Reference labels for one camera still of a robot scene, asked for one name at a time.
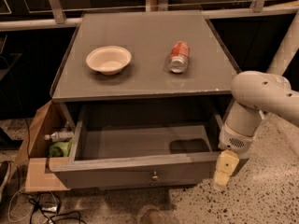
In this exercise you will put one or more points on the metal railing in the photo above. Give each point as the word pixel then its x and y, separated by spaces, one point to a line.
pixel 32 14

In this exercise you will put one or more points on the white paper bowl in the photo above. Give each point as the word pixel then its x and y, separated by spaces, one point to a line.
pixel 109 60

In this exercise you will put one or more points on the clear plastic bottle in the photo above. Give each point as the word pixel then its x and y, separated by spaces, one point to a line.
pixel 59 136

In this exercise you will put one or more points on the grey drawer cabinet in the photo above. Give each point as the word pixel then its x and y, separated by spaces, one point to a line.
pixel 146 80

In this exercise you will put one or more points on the grey top drawer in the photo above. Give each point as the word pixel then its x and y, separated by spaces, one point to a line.
pixel 141 146

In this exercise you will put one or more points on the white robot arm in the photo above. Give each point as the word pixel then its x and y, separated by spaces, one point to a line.
pixel 258 96

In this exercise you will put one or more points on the red soda can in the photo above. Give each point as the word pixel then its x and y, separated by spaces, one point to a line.
pixel 179 57

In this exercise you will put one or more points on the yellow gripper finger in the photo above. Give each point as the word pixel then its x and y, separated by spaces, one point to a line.
pixel 225 167

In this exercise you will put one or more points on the brown cardboard box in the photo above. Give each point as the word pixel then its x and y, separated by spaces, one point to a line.
pixel 34 151

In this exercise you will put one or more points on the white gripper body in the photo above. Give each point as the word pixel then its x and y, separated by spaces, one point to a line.
pixel 234 141

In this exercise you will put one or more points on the green plastic bag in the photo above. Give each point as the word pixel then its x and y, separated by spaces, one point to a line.
pixel 60 149

